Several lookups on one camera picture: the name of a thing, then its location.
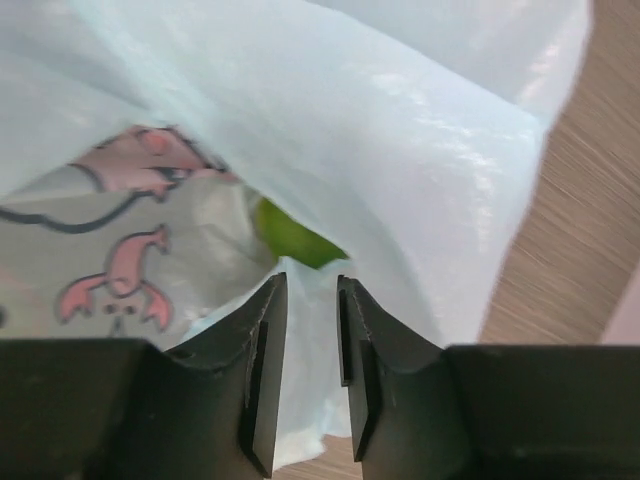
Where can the green yellow fake citrus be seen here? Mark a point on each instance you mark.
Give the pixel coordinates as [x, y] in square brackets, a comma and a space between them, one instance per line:
[287, 238]

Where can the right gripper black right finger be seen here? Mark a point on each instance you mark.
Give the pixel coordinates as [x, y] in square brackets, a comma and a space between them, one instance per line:
[418, 411]

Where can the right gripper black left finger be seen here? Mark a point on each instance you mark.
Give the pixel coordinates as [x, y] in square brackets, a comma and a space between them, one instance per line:
[123, 409]

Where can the light blue printed plastic bag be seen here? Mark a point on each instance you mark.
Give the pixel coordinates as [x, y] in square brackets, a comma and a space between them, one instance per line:
[137, 138]

